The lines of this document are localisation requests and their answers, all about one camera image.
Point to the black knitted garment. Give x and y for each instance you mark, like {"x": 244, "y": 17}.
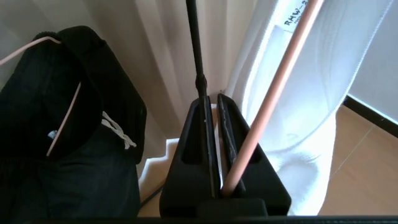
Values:
{"x": 93, "y": 174}

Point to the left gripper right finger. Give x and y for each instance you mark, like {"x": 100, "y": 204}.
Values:
{"x": 267, "y": 189}

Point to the pink clothes hanger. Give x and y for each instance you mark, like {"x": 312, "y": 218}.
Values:
{"x": 280, "y": 77}
{"x": 66, "y": 121}

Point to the beige curtain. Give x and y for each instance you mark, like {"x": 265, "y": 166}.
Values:
{"x": 149, "y": 46}

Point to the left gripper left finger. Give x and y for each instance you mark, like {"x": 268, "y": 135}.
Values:
{"x": 189, "y": 180}

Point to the white printed garment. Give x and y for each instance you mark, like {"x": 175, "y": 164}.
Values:
{"x": 317, "y": 93}

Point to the black clothes rack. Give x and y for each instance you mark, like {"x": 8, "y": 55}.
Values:
{"x": 196, "y": 46}

